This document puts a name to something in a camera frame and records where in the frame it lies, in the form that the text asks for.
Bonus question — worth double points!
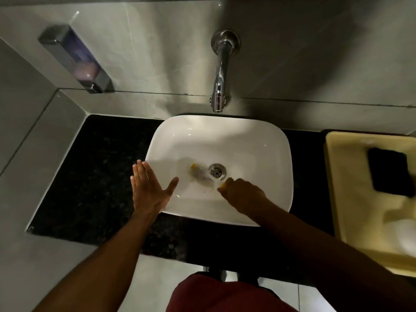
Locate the person's red shorts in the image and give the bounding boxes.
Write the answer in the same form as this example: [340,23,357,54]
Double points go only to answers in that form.
[165,271,300,312]

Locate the white round object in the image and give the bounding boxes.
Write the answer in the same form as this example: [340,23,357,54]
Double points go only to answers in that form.
[385,209,416,258]

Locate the person's right forearm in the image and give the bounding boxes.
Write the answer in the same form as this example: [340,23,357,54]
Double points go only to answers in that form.
[250,205,416,312]

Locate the person's left forearm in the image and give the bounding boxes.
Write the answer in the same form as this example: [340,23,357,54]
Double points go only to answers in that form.
[32,209,164,312]

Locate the black rectangular pad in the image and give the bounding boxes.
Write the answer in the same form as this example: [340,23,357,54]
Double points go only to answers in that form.
[367,147,416,198]

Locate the person's left hand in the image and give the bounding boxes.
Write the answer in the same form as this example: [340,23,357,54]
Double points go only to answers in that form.
[130,160,179,219]

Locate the person's dark shoe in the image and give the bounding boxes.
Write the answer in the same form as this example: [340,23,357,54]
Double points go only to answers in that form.
[203,266,227,283]
[237,271,261,287]

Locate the chrome wall faucet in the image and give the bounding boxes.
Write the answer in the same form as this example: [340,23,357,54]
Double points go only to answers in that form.
[209,29,241,113]

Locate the person's right hand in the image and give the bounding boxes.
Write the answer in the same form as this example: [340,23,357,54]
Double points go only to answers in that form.
[217,177,271,219]

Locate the white ceramic sink basin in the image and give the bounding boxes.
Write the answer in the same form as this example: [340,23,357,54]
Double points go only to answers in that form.
[145,114,294,227]

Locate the chrome wall soap dispenser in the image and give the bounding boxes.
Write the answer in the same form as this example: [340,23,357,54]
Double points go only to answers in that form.
[38,24,114,94]

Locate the chrome sink drain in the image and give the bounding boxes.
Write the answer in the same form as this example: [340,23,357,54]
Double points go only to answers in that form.
[208,163,226,179]

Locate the beige plastic tray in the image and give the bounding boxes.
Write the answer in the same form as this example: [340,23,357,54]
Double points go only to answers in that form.
[325,130,416,278]

